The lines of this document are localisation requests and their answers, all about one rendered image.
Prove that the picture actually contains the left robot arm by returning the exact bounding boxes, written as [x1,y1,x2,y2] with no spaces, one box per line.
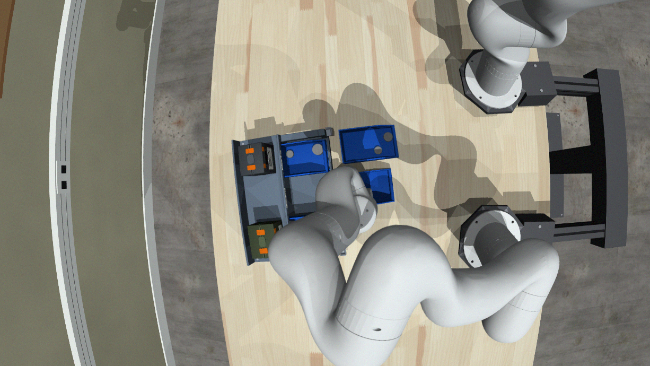
[268,165,559,366]

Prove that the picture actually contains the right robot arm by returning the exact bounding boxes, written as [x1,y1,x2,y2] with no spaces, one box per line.
[465,0,629,109]

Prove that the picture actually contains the olive green case with orange latches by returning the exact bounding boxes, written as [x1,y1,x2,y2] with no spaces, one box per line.
[247,220,283,259]

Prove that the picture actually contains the grey metal shelf rack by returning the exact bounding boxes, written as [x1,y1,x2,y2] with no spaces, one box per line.
[232,127,333,266]

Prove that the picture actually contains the dark grey case with orange latches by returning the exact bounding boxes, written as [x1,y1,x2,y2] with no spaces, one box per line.
[238,142,276,176]

